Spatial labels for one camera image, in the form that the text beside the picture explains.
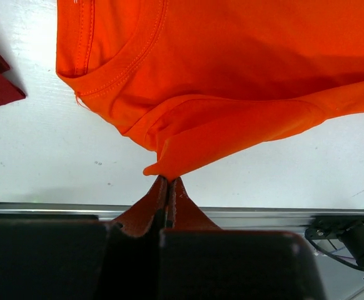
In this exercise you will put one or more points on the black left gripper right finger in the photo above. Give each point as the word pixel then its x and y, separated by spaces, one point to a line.
pixel 199 260

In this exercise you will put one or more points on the aluminium front rail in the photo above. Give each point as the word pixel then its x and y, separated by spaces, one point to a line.
pixel 295 220

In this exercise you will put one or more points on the orange t shirt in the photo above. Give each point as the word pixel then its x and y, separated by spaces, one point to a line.
pixel 196 81

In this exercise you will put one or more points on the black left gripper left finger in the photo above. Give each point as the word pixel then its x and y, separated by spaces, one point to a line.
pixel 65 256

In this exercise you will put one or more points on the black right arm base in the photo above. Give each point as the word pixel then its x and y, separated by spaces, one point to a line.
pixel 349 230

